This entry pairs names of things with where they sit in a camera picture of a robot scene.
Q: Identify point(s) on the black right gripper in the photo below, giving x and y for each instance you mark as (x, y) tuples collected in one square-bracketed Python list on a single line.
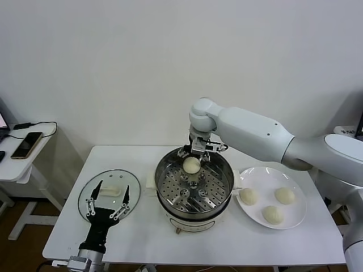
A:
[(188, 149)]

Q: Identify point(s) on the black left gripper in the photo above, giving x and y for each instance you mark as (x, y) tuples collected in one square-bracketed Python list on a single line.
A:
[(99, 226)]

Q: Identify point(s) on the white steamed baozi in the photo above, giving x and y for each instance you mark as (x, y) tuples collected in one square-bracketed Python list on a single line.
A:
[(284, 195), (249, 196), (191, 165), (272, 215)]

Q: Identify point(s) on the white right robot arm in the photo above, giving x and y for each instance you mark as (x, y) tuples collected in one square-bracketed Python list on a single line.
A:
[(249, 124)]

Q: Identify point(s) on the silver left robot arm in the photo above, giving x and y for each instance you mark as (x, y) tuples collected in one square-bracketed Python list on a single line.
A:
[(88, 262)]

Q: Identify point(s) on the stainless steel steamer basket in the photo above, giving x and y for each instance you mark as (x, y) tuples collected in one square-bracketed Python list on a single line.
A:
[(215, 181)]

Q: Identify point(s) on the round glass lid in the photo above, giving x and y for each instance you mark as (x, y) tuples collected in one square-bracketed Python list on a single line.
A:
[(90, 215)]

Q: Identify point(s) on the white electric cooker base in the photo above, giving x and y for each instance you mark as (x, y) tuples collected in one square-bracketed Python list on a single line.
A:
[(195, 222)]

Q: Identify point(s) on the black gold-edged smartphone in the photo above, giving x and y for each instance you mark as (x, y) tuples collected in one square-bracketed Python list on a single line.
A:
[(27, 145)]

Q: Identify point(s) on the white round plate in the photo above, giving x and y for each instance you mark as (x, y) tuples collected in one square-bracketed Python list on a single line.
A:
[(289, 181)]

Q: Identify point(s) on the white side table with phone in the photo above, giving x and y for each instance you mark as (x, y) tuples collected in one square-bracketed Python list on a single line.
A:
[(7, 170)]

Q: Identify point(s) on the small black desk object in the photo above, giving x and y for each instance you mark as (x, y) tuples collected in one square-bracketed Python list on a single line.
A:
[(1, 156)]

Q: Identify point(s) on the laptop with pink screen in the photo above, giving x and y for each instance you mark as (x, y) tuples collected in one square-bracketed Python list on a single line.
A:
[(2, 120)]

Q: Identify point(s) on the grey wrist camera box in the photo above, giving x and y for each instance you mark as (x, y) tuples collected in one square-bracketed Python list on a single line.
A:
[(199, 146)]

